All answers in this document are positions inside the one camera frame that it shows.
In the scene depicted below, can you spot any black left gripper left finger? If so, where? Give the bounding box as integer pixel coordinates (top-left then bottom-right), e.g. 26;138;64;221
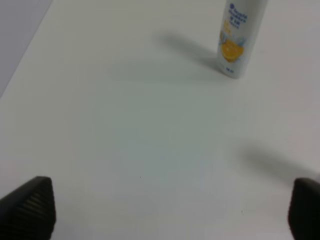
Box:
0;176;57;240

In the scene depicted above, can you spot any white shampoo bottle blue cap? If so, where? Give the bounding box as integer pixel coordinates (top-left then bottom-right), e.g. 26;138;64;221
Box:
217;0;268;79

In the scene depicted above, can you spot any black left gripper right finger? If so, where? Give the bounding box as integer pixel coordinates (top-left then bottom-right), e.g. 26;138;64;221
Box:
287;178;320;240

